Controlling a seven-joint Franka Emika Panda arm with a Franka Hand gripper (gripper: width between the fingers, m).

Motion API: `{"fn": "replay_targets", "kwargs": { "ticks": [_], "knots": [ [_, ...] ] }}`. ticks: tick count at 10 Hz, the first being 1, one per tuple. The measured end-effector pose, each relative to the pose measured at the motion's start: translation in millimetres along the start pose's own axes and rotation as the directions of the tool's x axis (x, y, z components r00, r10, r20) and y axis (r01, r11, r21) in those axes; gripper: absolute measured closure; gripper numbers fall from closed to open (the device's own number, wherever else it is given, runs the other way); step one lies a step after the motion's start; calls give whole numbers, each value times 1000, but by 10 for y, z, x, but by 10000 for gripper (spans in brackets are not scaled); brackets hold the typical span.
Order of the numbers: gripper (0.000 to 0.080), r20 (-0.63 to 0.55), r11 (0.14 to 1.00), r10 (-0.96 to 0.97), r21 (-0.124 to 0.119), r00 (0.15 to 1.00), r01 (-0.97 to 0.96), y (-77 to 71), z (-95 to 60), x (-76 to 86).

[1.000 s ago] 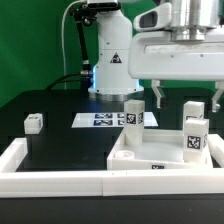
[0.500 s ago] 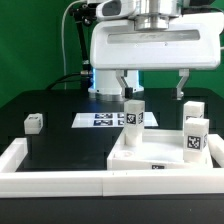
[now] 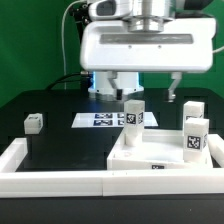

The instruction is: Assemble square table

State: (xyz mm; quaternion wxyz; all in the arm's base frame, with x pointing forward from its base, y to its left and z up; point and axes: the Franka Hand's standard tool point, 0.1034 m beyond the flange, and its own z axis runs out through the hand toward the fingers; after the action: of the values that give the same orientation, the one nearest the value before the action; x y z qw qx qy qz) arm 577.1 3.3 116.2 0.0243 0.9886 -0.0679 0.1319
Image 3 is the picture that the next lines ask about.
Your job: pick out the white square tabletop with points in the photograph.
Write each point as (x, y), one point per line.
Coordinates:
(159, 149)

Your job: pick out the white U-shaped obstacle fence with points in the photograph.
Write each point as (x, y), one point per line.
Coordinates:
(15, 184)

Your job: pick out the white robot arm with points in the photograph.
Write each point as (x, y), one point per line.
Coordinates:
(146, 16)

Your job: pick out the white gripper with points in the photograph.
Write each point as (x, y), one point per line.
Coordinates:
(185, 45)

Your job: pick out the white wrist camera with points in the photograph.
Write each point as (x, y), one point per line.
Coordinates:
(105, 10)

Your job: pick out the white sheet with fiducial markers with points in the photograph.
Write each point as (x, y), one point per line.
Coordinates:
(90, 120)

